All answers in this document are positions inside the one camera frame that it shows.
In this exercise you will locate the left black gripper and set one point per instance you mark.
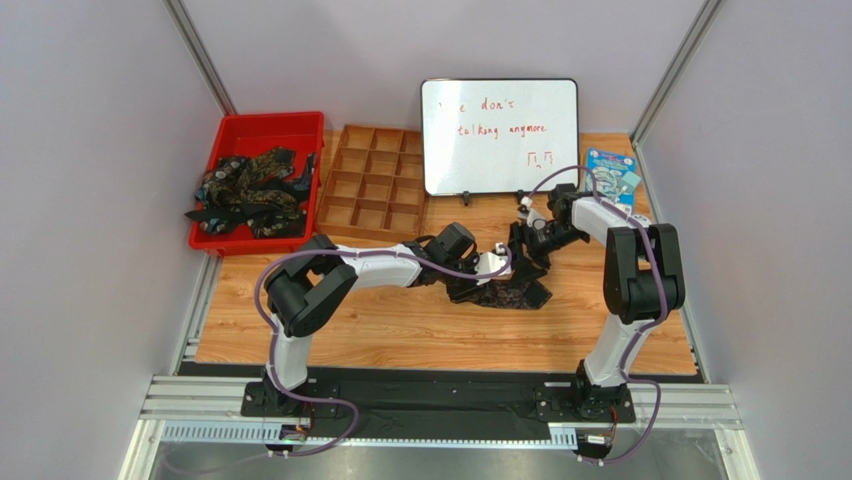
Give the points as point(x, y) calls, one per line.
point(460, 288)

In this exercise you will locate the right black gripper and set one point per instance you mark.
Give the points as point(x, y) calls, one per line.
point(526, 238)

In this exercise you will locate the dark paisley tie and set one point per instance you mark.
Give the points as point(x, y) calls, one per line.
point(502, 294)

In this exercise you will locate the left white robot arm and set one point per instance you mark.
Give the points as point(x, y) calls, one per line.
point(298, 294)

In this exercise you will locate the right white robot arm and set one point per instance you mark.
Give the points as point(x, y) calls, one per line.
point(642, 283)

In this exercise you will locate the pile of patterned ties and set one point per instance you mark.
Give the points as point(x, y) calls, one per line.
point(265, 193)

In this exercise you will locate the blue packaged item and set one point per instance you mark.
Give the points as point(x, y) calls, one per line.
point(614, 177)

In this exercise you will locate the brown compartment tray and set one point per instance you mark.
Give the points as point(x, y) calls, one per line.
point(375, 186)

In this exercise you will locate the whiteboard with red writing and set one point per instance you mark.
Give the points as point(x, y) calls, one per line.
point(488, 136)

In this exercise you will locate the red plastic bin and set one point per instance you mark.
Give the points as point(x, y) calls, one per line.
point(251, 135)

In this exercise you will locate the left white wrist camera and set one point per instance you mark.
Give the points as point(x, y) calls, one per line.
point(495, 263)

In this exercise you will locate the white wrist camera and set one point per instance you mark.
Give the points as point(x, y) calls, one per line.
point(530, 217)
point(495, 263)

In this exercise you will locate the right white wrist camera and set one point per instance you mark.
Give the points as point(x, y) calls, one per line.
point(530, 217)

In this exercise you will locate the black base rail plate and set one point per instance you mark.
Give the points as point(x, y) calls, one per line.
point(422, 404)

